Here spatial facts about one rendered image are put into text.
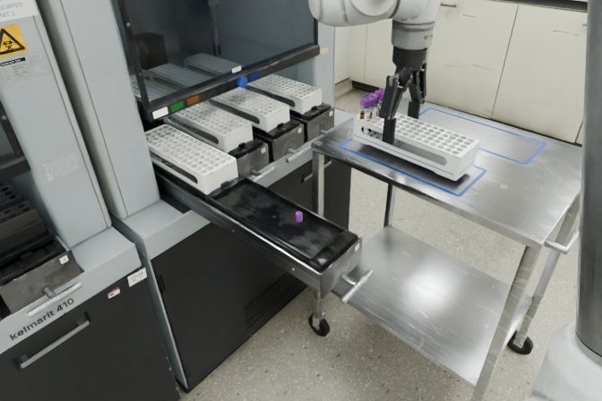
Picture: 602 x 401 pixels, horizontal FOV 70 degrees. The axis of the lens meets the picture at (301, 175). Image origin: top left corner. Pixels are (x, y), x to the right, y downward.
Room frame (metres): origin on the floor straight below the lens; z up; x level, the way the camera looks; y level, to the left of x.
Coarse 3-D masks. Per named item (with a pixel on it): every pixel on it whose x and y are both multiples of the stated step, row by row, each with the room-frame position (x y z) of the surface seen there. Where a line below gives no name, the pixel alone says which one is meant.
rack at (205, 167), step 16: (160, 128) 1.05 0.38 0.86; (160, 144) 0.96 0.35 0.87; (176, 144) 0.96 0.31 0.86; (192, 144) 0.96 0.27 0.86; (160, 160) 0.94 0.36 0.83; (176, 160) 0.88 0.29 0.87; (192, 160) 0.88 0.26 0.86; (208, 160) 0.89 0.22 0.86; (224, 160) 0.88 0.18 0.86; (176, 176) 0.89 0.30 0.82; (192, 176) 0.89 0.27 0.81; (208, 176) 0.81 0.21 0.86; (224, 176) 0.85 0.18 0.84; (208, 192) 0.81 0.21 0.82
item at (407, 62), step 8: (424, 48) 0.95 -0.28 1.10; (392, 56) 0.96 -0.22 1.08; (400, 56) 0.93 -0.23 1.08; (408, 56) 0.93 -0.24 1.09; (416, 56) 0.92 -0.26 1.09; (424, 56) 0.94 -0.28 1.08; (400, 64) 0.93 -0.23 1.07; (408, 64) 0.93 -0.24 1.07; (416, 64) 0.93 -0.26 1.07; (400, 72) 0.93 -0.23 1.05; (408, 72) 0.95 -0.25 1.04; (400, 80) 0.93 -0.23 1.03
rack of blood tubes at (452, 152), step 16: (400, 128) 0.95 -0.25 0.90; (416, 128) 0.94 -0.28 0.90; (432, 128) 0.95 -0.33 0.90; (368, 144) 0.97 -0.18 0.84; (384, 144) 0.93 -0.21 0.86; (400, 144) 0.96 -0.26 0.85; (416, 144) 0.87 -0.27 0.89; (432, 144) 0.87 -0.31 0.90; (448, 144) 0.86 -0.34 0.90; (464, 144) 0.86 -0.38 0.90; (416, 160) 0.87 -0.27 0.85; (432, 160) 0.88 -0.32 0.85; (448, 160) 0.82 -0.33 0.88; (464, 160) 0.82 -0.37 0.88; (448, 176) 0.81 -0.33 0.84
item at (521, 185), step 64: (448, 128) 1.09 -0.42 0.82; (512, 128) 1.08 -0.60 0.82; (320, 192) 1.01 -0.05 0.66; (448, 192) 0.78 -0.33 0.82; (512, 192) 0.78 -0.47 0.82; (576, 192) 0.77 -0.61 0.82; (384, 256) 1.14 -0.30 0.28; (448, 256) 1.13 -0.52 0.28; (320, 320) 1.01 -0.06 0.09; (384, 320) 0.86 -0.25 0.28; (448, 320) 0.85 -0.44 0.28; (512, 320) 0.62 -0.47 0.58
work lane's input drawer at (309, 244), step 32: (192, 192) 0.83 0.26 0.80; (224, 192) 0.82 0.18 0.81; (256, 192) 0.83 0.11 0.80; (224, 224) 0.74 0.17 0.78; (256, 224) 0.71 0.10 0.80; (288, 224) 0.71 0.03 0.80; (320, 224) 0.71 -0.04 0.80; (288, 256) 0.61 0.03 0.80; (320, 256) 0.60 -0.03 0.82; (352, 256) 0.63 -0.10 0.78; (320, 288) 0.56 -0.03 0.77; (352, 288) 0.57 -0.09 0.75
